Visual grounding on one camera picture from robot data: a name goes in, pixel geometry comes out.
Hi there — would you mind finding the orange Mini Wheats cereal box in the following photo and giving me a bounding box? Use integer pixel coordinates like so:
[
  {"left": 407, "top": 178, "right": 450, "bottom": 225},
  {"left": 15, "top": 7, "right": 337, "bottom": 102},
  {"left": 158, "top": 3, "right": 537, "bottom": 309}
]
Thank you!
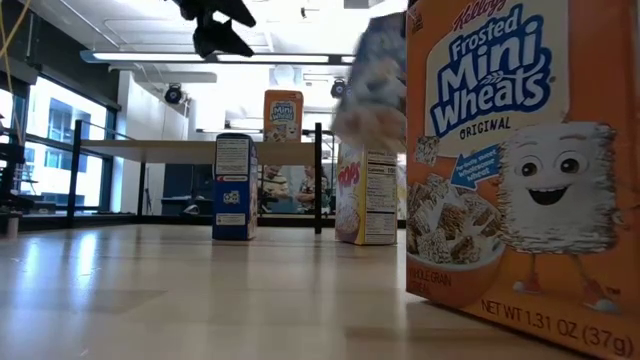
[
  {"left": 405, "top": 0, "right": 640, "bottom": 360},
  {"left": 263, "top": 89, "right": 305, "bottom": 144}
]

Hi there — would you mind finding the blue Frosted Flakes cereal box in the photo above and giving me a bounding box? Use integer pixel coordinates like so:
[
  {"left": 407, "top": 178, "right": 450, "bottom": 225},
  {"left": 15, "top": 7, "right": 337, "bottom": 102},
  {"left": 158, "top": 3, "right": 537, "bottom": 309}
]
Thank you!
[
  {"left": 330, "top": 12, "right": 409, "bottom": 154},
  {"left": 211, "top": 132, "right": 259, "bottom": 242}
]

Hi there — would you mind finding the yellow Corn Pops cereal box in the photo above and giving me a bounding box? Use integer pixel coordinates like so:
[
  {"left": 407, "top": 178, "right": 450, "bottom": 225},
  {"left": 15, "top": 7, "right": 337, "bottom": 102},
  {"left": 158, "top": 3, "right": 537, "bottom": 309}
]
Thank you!
[{"left": 334, "top": 143, "right": 399, "bottom": 246}]

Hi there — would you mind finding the long ceiling light fixture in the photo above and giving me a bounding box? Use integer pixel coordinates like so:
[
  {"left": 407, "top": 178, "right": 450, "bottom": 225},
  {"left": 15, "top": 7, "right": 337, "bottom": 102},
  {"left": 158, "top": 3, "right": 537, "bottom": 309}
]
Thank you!
[{"left": 79, "top": 49, "right": 357, "bottom": 66}]

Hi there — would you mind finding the dark blue cabinet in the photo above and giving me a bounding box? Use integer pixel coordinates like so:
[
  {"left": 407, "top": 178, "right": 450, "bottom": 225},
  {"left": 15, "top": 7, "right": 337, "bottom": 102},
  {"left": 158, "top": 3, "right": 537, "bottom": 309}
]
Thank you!
[{"left": 160, "top": 163, "right": 216, "bottom": 217}]

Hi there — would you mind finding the person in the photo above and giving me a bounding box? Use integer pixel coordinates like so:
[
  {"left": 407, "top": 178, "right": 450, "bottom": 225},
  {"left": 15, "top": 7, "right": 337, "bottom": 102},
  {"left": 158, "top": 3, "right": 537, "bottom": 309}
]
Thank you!
[
  {"left": 295, "top": 165, "right": 331, "bottom": 214},
  {"left": 259, "top": 164, "right": 291, "bottom": 214}
]

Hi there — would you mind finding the black workshop cart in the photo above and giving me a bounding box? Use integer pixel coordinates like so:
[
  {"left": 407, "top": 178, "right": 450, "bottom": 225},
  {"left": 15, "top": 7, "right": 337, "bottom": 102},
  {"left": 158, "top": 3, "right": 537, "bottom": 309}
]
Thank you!
[{"left": 0, "top": 112, "right": 56, "bottom": 216}]

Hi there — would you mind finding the small white cup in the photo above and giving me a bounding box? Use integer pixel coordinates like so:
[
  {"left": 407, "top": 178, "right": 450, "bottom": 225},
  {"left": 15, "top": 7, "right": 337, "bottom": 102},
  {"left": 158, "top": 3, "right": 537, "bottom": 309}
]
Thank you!
[{"left": 4, "top": 212, "right": 22, "bottom": 239}]

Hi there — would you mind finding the wooden shelf with black frame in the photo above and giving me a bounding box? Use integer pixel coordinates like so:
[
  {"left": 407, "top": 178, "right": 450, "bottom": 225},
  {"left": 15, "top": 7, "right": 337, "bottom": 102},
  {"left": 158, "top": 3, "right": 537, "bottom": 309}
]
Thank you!
[{"left": 67, "top": 119, "right": 337, "bottom": 235}]

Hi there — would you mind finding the black framed window wall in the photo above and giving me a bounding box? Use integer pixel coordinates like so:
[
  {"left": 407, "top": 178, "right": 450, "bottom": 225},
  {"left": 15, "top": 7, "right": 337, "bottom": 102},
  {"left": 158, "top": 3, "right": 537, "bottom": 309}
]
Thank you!
[{"left": 0, "top": 74, "right": 121, "bottom": 216}]

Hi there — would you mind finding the yellow cable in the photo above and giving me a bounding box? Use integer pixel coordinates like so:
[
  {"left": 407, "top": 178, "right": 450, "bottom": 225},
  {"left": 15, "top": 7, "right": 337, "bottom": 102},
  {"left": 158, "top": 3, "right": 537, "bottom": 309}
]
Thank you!
[{"left": 0, "top": 0, "right": 32, "bottom": 146}]

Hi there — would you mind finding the black metal rig frame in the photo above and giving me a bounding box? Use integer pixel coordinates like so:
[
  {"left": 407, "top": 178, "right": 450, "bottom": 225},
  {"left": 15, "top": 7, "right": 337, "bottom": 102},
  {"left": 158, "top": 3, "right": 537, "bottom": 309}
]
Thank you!
[{"left": 19, "top": 212, "right": 407, "bottom": 232}]

